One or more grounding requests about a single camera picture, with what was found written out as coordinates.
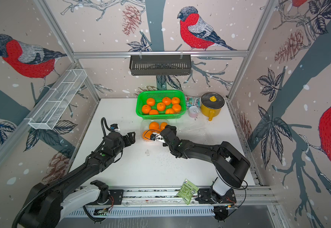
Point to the green snack packet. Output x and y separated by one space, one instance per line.
192 101

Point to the white wire wall basket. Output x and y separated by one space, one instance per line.
59 98

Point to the yellow pot with lid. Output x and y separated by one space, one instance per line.
211 104

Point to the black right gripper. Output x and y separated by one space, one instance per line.
173 128

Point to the black wire shelf basket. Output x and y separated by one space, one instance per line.
160 65

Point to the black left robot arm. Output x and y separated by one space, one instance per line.
43 206

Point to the clear plastic clamshell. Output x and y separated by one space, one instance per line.
193 130
156 135

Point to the green sachet on rail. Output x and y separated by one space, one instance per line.
187 191

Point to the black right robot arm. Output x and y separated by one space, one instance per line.
230 165

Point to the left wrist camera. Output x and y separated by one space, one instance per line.
114 127

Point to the green plastic basket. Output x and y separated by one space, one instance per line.
161 107

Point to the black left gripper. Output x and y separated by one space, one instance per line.
132 139

